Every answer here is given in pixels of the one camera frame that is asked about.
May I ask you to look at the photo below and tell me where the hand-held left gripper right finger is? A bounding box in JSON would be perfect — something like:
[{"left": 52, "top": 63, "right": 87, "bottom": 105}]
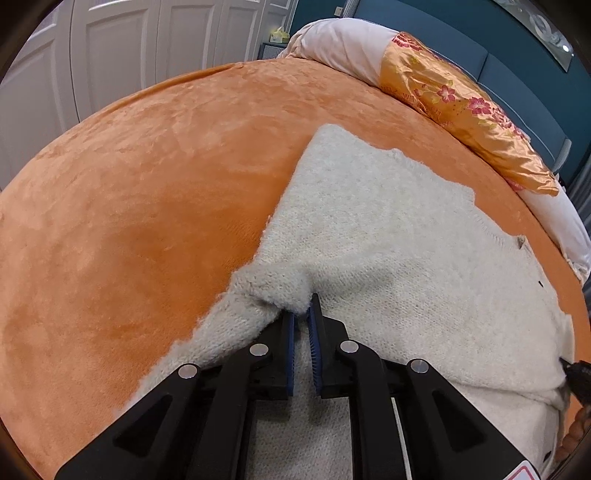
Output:
[{"left": 307, "top": 293, "right": 541, "bottom": 480}]

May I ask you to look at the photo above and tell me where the white panelled wardrobe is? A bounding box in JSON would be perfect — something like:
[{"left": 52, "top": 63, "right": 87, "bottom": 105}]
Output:
[{"left": 0, "top": 0, "right": 305, "bottom": 190}]

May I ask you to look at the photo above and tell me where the orange satin pillow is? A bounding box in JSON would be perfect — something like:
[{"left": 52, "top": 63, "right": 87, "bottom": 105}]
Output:
[{"left": 379, "top": 31, "right": 560, "bottom": 193}]

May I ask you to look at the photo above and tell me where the blue padded headboard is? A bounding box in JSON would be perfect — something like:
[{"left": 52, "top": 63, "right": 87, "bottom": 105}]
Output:
[{"left": 342, "top": 0, "right": 573, "bottom": 171}]

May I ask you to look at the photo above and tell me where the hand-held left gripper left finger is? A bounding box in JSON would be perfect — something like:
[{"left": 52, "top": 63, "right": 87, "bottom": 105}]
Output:
[{"left": 54, "top": 311, "right": 297, "bottom": 480}]

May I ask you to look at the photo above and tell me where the white knit sweater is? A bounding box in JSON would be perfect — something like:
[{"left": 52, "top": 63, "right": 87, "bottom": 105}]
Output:
[{"left": 122, "top": 124, "right": 575, "bottom": 480}]

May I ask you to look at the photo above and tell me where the bedside cabinet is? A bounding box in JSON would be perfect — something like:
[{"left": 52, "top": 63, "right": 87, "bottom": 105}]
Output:
[{"left": 261, "top": 41, "right": 290, "bottom": 61}]

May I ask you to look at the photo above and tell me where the orange plush blanket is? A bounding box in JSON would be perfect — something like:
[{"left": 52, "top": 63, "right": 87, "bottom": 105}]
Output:
[{"left": 0, "top": 60, "right": 591, "bottom": 480}]

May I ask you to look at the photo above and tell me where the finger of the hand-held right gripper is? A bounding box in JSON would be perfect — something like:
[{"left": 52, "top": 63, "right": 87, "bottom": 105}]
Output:
[{"left": 560, "top": 357, "right": 591, "bottom": 408}]

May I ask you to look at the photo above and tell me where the silver wall ornament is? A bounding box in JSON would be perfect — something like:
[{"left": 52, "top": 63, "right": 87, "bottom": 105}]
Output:
[{"left": 494, "top": 0, "right": 576, "bottom": 71}]

